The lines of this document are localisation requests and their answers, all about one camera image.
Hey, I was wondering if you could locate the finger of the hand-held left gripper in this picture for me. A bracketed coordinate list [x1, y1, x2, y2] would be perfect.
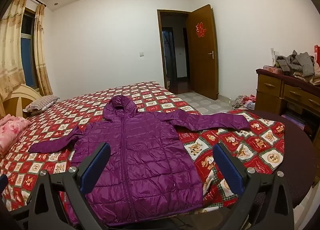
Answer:
[0, 174, 9, 196]

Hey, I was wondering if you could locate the dark maroon mattress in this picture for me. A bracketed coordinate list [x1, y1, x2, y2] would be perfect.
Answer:
[250, 109, 314, 208]

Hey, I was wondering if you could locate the brown wooden door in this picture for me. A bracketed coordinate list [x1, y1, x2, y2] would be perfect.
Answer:
[189, 4, 219, 101]

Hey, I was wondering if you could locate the pile of grey clothes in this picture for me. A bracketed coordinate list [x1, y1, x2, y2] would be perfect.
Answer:
[274, 50, 320, 83]

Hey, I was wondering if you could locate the wooden headboard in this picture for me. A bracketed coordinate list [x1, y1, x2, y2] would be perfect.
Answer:
[2, 84, 42, 119]

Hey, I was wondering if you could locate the clothes heap on floor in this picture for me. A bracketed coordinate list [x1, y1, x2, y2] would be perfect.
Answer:
[232, 94, 257, 109]

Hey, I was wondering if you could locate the purple puffer jacket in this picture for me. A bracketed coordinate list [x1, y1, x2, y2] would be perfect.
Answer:
[28, 95, 251, 226]

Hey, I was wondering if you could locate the red paper door decoration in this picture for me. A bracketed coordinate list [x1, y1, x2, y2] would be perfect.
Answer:
[196, 22, 207, 38]

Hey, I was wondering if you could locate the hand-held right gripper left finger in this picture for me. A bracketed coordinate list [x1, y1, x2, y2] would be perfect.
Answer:
[10, 142, 112, 230]

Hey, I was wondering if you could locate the beige patterned curtain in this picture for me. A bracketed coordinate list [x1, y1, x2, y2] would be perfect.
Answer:
[0, 0, 27, 118]
[34, 3, 53, 96]

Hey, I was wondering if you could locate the pink floral quilt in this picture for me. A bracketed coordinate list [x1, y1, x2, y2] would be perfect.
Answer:
[0, 116, 32, 157]

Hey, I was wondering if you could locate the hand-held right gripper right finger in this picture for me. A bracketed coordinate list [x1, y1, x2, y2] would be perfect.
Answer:
[213, 142, 296, 230]

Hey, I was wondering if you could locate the pink box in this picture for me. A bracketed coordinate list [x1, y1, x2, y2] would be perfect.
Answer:
[263, 65, 283, 74]

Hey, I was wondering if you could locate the wooden desk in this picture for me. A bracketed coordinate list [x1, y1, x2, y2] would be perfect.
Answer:
[255, 68, 320, 143]

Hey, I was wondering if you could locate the red bear printed bedspread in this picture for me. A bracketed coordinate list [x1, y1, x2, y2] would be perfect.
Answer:
[0, 81, 285, 223]

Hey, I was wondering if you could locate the brown door frame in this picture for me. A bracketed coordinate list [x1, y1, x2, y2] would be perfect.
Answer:
[157, 9, 196, 94]

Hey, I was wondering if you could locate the wooden desk drawer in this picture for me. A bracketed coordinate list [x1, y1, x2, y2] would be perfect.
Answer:
[283, 84, 320, 113]
[257, 75, 283, 98]

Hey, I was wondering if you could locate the striped pillow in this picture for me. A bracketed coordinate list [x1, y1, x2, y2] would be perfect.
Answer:
[23, 95, 60, 115]

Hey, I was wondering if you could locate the window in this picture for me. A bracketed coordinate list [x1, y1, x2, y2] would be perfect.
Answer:
[20, 7, 38, 88]

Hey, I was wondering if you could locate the white packet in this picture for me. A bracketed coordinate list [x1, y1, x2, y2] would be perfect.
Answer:
[270, 47, 280, 63]

